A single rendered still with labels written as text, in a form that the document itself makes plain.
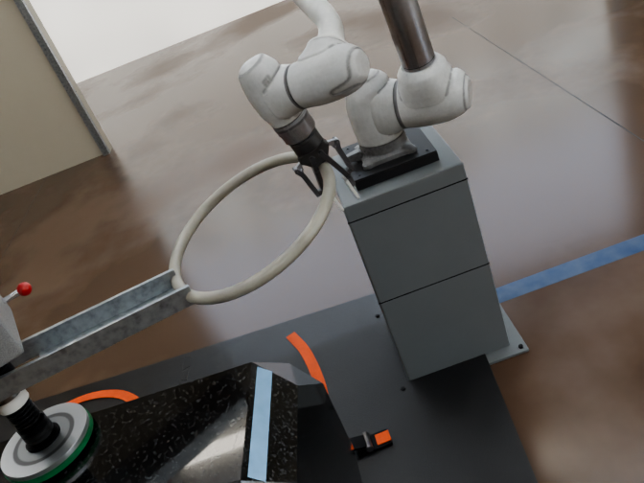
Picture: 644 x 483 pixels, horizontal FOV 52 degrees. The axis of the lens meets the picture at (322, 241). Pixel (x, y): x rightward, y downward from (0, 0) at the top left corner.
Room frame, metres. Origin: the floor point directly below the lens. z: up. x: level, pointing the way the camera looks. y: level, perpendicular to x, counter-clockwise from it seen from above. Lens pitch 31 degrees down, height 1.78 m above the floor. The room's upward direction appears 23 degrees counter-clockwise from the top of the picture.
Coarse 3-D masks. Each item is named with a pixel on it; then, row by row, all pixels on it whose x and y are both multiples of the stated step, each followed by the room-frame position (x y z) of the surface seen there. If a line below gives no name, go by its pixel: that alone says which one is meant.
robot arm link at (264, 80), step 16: (256, 64) 1.42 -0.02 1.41; (272, 64) 1.42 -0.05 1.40; (288, 64) 1.42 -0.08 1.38; (240, 80) 1.44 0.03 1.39; (256, 80) 1.40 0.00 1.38; (272, 80) 1.40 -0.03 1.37; (256, 96) 1.41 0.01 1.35; (272, 96) 1.39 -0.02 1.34; (288, 96) 1.37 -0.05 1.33; (272, 112) 1.41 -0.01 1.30; (288, 112) 1.39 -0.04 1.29
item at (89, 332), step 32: (160, 288) 1.41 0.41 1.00; (64, 320) 1.34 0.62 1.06; (96, 320) 1.35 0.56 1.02; (128, 320) 1.27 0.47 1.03; (160, 320) 1.29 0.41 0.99; (32, 352) 1.30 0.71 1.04; (64, 352) 1.22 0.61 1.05; (96, 352) 1.24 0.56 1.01; (0, 384) 1.17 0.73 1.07; (32, 384) 1.19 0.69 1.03
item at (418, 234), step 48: (432, 144) 1.97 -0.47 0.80; (336, 192) 1.93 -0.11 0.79; (384, 192) 1.80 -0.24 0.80; (432, 192) 1.78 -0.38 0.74; (384, 240) 1.79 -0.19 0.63; (432, 240) 1.79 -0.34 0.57; (480, 240) 1.78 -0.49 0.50; (384, 288) 1.80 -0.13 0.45; (432, 288) 1.79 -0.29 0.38; (480, 288) 1.78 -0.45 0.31; (432, 336) 1.79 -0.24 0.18; (480, 336) 1.78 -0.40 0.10
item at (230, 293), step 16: (272, 160) 1.64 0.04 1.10; (288, 160) 1.60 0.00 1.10; (240, 176) 1.67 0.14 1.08; (224, 192) 1.66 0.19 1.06; (208, 208) 1.64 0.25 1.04; (320, 208) 1.30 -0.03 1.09; (192, 224) 1.60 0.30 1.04; (320, 224) 1.27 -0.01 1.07; (304, 240) 1.24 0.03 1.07; (176, 256) 1.50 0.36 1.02; (288, 256) 1.22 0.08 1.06; (176, 272) 1.44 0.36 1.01; (272, 272) 1.21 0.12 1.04; (176, 288) 1.36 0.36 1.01; (224, 288) 1.25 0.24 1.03; (240, 288) 1.22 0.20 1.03; (256, 288) 1.21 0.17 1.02; (208, 304) 1.26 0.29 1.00
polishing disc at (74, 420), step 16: (48, 416) 1.30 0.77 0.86; (64, 416) 1.27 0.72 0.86; (80, 416) 1.25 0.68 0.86; (16, 432) 1.28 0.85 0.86; (64, 432) 1.21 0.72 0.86; (80, 432) 1.19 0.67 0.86; (16, 448) 1.22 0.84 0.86; (48, 448) 1.18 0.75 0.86; (64, 448) 1.16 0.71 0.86; (0, 464) 1.19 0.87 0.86; (16, 464) 1.17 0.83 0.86; (32, 464) 1.15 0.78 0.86; (48, 464) 1.13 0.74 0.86; (16, 480) 1.13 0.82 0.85
